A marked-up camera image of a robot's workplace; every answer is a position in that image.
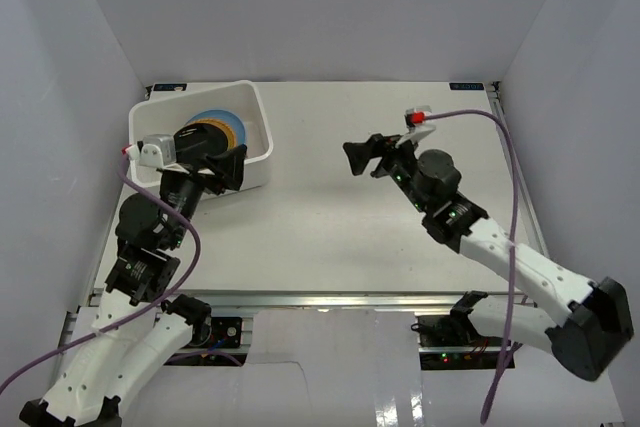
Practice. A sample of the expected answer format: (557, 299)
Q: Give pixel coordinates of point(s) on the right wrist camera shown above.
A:
(418, 124)

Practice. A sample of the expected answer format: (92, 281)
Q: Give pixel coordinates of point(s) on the aluminium frame rail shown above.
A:
(245, 303)

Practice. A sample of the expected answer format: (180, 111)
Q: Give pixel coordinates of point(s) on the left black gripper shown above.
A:
(198, 167)

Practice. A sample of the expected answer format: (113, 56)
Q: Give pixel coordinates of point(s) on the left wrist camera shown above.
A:
(156, 151)

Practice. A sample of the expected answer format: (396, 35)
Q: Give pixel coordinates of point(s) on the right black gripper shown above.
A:
(360, 154)

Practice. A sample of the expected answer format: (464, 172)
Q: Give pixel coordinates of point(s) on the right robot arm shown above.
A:
(582, 323)

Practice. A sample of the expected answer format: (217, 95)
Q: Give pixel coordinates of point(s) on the white plastic bin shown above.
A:
(171, 105)

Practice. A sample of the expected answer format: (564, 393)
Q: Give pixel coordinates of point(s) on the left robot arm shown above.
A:
(142, 320)

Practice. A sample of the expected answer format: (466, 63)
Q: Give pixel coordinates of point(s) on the pink round plate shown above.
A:
(248, 136)

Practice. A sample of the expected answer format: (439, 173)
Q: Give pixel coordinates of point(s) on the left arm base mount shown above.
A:
(220, 345)

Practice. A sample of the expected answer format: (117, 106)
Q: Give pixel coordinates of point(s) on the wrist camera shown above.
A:
(156, 151)
(418, 124)

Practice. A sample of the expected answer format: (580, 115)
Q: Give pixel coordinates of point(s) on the blue round plate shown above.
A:
(219, 113)

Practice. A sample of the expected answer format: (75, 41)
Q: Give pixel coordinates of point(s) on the blue table label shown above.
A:
(466, 86)

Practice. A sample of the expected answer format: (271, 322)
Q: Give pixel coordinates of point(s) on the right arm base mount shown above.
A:
(444, 345)

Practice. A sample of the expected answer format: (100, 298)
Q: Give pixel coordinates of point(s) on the right side aluminium rail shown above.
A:
(527, 215)

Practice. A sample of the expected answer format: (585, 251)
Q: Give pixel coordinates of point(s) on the yellow patterned round plate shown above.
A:
(230, 134)

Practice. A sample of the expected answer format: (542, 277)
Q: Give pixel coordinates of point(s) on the black round plate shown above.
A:
(197, 140)

